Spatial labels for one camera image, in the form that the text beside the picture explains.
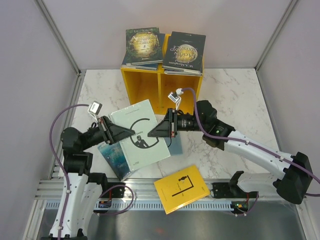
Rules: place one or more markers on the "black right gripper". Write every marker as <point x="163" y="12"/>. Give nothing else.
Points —
<point x="165" y="128"/>

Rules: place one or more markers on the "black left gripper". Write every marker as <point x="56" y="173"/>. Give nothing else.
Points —
<point x="111" y="131"/>

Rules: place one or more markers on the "light blue cat book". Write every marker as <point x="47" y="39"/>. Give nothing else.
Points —
<point x="174" y="145"/>

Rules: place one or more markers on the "teal ocean cover book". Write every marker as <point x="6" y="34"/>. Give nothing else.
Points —
<point x="114" y="156"/>

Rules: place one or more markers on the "pale grey-green circle book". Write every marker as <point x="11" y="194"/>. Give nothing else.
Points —
<point x="140" y="150"/>

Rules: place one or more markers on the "yellow file folder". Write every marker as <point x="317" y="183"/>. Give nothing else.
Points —
<point x="181" y="188"/>

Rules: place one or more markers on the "black Moon and Sixpence book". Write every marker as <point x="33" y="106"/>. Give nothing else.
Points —
<point x="184" y="54"/>

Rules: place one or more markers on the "green forest cover book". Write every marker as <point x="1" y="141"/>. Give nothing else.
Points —
<point x="142" y="46"/>

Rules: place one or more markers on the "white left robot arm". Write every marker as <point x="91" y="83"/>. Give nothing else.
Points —
<point x="81" y="187"/>

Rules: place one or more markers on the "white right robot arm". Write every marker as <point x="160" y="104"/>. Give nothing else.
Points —
<point x="287" y="175"/>

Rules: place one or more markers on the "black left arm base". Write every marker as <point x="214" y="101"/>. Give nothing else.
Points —
<point x="110" y="190"/>

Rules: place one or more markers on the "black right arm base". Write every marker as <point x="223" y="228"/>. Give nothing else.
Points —
<point x="230" y="189"/>

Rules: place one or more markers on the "yellow wooden shelf box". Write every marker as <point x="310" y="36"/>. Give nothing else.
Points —
<point x="149" y="82"/>

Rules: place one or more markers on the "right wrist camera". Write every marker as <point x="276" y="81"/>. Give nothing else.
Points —
<point x="175" y="96"/>

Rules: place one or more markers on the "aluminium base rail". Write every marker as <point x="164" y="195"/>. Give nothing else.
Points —
<point x="147" y="188"/>

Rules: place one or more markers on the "white slotted cable duct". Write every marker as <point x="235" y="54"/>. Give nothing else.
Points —
<point x="152" y="205"/>

